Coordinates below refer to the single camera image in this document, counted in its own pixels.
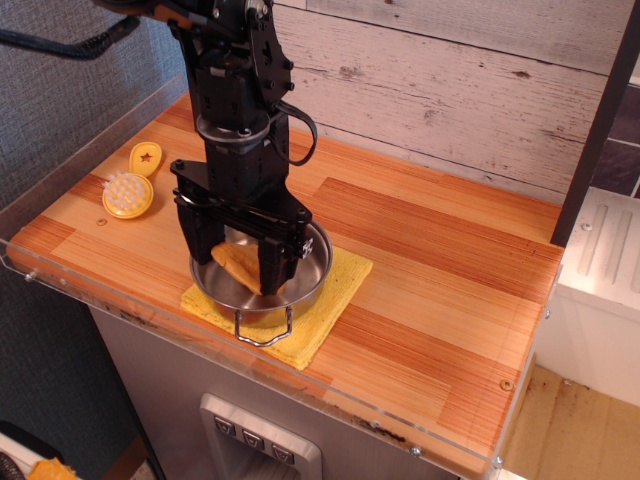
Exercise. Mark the stainless steel pot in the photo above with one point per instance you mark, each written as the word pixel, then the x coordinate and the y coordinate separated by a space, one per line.
pixel 264 320

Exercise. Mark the orange toy chicken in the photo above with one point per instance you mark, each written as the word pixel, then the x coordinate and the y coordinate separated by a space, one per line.
pixel 241 262

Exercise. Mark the silver dispenser panel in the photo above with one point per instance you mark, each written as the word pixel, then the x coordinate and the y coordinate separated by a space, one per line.
pixel 246 446

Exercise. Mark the orange toy piece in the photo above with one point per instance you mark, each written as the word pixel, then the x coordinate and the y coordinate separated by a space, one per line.
pixel 51 469

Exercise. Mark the grey toy fridge cabinet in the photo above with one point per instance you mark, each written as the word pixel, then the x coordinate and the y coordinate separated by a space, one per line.
pixel 400 405

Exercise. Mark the white toy appliance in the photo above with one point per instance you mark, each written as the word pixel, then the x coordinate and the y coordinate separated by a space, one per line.
pixel 590 332

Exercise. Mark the yellow folded cloth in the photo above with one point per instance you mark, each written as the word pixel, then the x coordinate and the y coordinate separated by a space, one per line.
pixel 309 329

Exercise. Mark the yellow scrub brush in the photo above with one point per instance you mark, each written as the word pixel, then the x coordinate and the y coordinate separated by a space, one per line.
pixel 128 195

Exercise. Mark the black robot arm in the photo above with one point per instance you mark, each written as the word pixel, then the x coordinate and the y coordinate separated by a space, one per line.
pixel 238 76

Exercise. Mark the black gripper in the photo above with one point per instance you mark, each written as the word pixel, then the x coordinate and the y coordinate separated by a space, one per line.
pixel 242 185

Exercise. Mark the dark vertical post right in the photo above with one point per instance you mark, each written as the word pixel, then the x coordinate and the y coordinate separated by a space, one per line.
pixel 611 99

